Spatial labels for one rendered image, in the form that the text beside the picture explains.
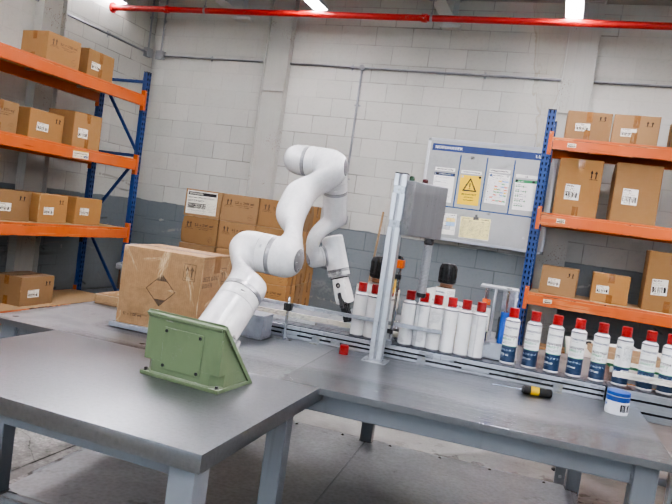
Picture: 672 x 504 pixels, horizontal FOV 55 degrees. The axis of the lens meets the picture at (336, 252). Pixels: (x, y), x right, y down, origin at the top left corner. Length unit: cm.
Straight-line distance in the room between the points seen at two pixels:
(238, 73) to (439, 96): 238
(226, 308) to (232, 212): 417
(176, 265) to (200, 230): 381
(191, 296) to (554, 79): 525
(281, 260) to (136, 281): 63
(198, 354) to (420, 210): 97
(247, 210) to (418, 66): 250
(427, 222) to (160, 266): 93
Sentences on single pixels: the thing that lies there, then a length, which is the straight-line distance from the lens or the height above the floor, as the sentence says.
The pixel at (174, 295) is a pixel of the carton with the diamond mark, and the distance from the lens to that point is 227.
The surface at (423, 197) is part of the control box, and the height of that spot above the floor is 143.
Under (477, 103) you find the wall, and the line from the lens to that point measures 694.
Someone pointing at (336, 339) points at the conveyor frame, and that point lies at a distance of 247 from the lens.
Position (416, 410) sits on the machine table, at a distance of 183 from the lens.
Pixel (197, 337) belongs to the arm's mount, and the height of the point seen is 96.
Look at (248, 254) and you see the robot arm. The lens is 194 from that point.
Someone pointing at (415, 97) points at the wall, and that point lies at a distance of 707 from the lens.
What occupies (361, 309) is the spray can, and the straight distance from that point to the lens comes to 245.
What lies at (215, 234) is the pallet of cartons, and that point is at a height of 101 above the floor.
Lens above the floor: 131
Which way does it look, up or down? 3 degrees down
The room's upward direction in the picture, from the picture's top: 8 degrees clockwise
